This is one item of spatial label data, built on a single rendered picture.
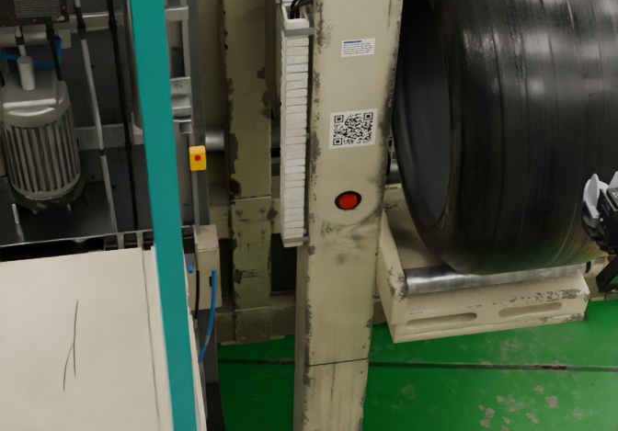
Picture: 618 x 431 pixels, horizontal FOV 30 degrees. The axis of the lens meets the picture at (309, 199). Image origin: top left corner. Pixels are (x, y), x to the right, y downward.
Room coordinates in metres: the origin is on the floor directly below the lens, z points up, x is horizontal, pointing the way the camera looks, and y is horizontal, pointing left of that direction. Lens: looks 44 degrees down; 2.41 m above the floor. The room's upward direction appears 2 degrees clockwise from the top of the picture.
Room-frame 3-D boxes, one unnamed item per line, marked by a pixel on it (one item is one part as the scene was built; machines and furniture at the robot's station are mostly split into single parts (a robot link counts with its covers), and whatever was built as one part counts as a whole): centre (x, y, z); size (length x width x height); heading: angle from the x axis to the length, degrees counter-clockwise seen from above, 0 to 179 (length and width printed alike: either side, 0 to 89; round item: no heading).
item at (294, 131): (1.41, 0.02, 1.19); 0.05 x 0.04 x 0.48; 11
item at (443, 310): (1.39, -0.33, 0.84); 0.36 x 0.09 x 0.06; 101
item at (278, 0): (1.86, -0.01, 1.05); 0.20 x 0.15 x 0.30; 101
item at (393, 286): (1.49, -0.13, 0.90); 0.40 x 0.03 x 0.10; 11
